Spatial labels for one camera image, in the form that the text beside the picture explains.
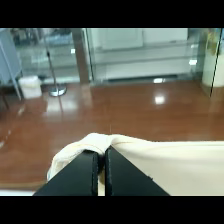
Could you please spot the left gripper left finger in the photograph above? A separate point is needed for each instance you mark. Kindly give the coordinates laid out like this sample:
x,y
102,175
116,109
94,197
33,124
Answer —
x,y
78,176

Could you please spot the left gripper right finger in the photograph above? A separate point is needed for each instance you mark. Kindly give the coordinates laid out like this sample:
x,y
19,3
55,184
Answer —
x,y
128,178

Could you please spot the cream garment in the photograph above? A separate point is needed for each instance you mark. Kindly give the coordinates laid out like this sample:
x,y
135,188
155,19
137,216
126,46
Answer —
x,y
186,166

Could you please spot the silver floor stand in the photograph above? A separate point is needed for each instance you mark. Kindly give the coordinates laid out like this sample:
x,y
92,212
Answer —
x,y
56,89

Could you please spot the white bin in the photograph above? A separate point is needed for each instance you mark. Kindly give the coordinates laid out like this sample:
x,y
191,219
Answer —
x,y
30,87

